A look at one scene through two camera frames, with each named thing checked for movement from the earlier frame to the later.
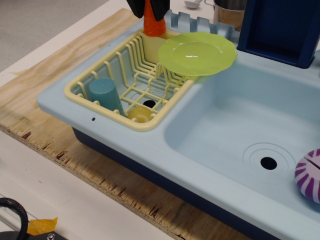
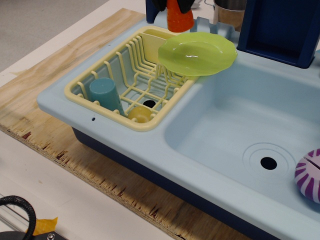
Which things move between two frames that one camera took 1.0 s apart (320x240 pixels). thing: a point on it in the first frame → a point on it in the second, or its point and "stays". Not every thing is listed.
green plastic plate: x=196 y=53 stays
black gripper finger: x=160 y=8 → x=185 y=5
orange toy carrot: x=152 y=26 → x=177 y=21
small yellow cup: x=142 y=113 stays
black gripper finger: x=137 y=7 → x=161 y=5
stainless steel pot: x=229 y=11 stays
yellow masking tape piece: x=38 y=226 stays
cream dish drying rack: x=131 y=84 stays
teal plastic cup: x=104 y=90 stays
